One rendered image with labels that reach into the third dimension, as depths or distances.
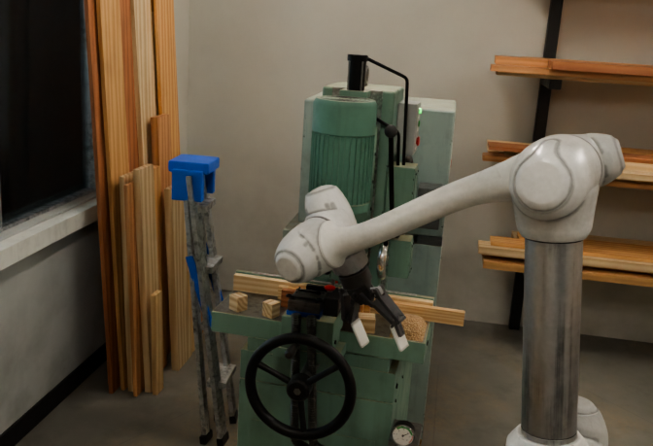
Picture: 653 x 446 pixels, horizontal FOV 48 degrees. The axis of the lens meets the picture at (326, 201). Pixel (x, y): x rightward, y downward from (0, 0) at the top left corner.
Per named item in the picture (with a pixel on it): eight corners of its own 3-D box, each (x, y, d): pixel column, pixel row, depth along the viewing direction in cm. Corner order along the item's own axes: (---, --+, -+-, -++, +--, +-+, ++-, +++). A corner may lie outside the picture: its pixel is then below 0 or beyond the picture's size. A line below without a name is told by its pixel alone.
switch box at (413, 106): (394, 154, 228) (397, 102, 224) (397, 149, 237) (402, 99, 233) (413, 155, 226) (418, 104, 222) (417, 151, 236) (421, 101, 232)
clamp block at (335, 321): (278, 347, 192) (280, 315, 190) (292, 327, 205) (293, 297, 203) (332, 356, 189) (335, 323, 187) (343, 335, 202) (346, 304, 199)
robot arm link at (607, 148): (529, 142, 152) (511, 147, 140) (619, 118, 143) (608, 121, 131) (545, 202, 152) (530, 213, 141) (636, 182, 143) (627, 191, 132)
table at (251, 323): (196, 344, 197) (196, 324, 196) (235, 304, 226) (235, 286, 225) (420, 381, 185) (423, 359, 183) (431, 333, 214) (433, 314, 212)
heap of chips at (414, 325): (389, 336, 195) (390, 324, 194) (395, 318, 208) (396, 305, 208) (423, 342, 193) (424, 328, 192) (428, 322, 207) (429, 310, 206)
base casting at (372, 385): (237, 377, 208) (238, 348, 205) (292, 306, 262) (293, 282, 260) (394, 404, 198) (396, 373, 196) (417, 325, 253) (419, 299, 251)
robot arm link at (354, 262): (343, 240, 179) (352, 261, 180) (318, 257, 174) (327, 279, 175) (368, 238, 172) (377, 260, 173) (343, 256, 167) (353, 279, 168)
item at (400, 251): (378, 275, 225) (381, 238, 222) (382, 268, 231) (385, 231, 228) (409, 279, 223) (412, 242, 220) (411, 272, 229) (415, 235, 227)
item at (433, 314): (277, 299, 216) (278, 287, 216) (279, 296, 218) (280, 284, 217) (463, 326, 205) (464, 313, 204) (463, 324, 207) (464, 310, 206)
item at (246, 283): (232, 290, 221) (233, 274, 220) (235, 288, 223) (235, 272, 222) (430, 319, 209) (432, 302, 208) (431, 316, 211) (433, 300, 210)
